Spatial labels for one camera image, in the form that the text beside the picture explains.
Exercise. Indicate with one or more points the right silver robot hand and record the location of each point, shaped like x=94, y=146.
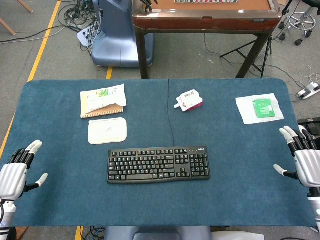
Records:
x=305, y=162

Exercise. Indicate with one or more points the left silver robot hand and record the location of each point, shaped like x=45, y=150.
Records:
x=11, y=176

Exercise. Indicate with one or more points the black keyboard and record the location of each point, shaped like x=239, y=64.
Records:
x=158, y=164

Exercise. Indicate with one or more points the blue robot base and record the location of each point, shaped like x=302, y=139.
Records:
x=117, y=40

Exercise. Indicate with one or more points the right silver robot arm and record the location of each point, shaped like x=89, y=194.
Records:
x=315, y=210

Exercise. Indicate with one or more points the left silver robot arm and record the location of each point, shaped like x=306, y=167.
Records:
x=5, y=215

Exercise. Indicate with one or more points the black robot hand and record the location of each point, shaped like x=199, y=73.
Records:
x=148, y=5

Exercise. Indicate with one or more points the green packet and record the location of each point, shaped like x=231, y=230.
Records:
x=264, y=108

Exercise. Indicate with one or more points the white power strip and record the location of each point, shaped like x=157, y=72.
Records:
x=309, y=90

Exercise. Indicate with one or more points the white cloth sheet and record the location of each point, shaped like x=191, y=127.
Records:
x=246, y=111

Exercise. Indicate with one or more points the white rectangular lid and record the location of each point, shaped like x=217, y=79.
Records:
x=107, y=131

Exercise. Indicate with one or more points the brown spiral notebook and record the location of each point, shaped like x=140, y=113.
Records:
x=102, y=111

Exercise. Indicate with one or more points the black folding stand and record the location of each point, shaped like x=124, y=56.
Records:
x=250, y=53

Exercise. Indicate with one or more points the white snack bag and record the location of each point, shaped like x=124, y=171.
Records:
x=106, y=98

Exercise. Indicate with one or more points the white spouted drink pouch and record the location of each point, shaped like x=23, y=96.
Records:
x=188, y=100

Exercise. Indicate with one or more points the chrome stool base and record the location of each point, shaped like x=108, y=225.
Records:
x=298, y=22

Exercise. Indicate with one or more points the blue table mat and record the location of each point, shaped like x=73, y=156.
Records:
x=155, y=200

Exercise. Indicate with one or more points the robot torso base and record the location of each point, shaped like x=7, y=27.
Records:
x=157, y=233

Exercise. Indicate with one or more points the white multi-socket adapter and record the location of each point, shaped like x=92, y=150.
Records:
x=86, y=35

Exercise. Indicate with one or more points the wooden easel leg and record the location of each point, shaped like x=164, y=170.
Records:
x=10, y=15

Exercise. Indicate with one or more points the brown mahjong table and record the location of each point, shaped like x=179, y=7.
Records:
x=205, y=22

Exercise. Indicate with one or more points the row of mahjong tiles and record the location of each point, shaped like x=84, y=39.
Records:
x=206, y=1

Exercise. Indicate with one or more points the black equipment frame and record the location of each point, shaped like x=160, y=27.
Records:
x=310, y=125

